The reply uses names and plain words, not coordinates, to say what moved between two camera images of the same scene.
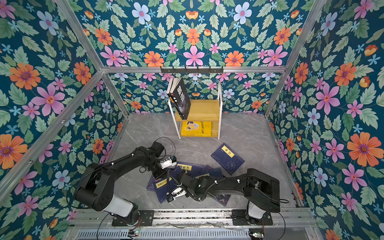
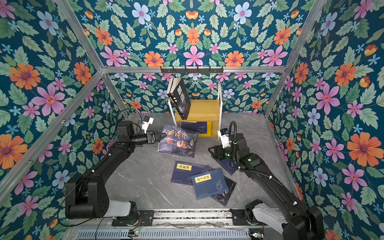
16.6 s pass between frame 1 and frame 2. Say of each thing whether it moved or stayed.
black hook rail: stayed
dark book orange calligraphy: moved
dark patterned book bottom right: stayed
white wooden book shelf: stayed
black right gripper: moved
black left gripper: moved
